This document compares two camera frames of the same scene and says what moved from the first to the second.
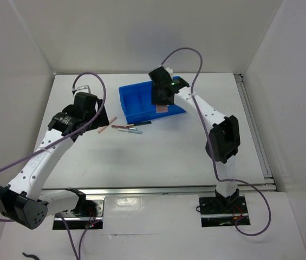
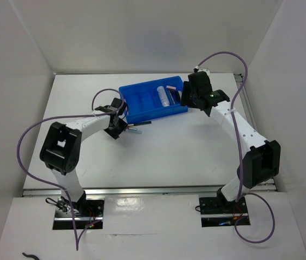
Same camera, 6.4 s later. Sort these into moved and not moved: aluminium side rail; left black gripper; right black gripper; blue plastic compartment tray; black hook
Moved: left black gripper; right black gripper
Not moved: blue plastic compartment tray; aluminium side rail; black hook
